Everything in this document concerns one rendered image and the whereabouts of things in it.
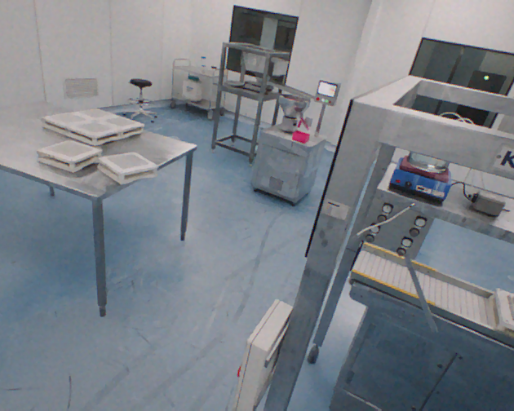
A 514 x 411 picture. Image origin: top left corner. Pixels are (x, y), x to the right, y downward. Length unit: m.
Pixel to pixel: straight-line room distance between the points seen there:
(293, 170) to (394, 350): 2.54
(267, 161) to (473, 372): 2.94
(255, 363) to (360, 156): 0.52
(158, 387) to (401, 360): 1.26
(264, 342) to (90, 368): 1.57
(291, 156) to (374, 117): 3.28
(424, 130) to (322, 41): 6.08
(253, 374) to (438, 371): 1.14
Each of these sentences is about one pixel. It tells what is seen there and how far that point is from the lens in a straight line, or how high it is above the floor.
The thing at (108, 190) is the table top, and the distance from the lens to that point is 2.05.
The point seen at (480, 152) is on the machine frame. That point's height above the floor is 1.69.
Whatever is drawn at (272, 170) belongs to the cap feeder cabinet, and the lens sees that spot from 4.06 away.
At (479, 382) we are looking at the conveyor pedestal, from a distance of 1.90.
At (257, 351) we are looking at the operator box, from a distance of 0.85.
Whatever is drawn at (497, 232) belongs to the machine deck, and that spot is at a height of 1.33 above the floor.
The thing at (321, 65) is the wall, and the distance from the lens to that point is 6.68.
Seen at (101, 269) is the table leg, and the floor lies 0.39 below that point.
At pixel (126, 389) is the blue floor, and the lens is 2.20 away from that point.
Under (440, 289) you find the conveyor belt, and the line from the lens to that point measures 1.80.
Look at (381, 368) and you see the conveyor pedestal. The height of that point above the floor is 0.46.
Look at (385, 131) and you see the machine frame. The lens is 0.66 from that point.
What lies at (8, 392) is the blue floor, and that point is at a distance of 2.32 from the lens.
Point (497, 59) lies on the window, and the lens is 6.36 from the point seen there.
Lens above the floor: 1.81
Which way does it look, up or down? 28 degrees down
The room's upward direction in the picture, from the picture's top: 11 degrees clockwise
